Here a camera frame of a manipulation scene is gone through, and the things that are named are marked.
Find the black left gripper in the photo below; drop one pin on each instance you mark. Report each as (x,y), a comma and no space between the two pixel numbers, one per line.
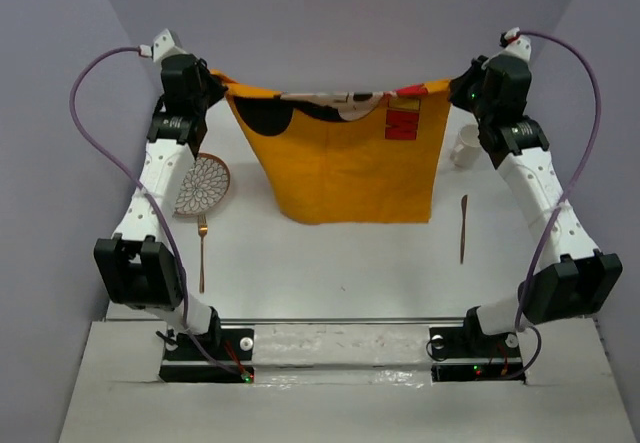
(217,90)

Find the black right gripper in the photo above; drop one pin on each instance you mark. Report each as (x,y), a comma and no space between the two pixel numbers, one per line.
(461,85)

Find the orange cartoon cloth placemat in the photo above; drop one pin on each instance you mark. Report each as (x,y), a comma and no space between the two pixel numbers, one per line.
(347,157)

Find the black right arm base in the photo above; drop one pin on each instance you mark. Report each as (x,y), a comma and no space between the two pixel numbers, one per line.
(457,357)

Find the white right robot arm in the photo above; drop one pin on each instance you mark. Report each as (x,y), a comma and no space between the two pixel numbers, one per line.
(571,276)

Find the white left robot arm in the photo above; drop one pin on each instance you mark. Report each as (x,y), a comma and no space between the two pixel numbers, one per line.
(140,263)

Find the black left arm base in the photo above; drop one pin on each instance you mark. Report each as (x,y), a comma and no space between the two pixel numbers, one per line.
(226,362)

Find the white ceramic mug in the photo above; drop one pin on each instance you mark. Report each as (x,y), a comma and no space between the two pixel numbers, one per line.
(467,147)

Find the patterned ceramic plate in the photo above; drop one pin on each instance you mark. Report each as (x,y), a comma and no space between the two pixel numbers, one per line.
(203,187)

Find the copper knife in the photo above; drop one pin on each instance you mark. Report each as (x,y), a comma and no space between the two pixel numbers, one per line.
(462,245)

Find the copper fork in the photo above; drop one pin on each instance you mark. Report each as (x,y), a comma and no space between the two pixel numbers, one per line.
(202,233)

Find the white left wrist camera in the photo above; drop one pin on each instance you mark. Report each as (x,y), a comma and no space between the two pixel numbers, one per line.
(164,45)

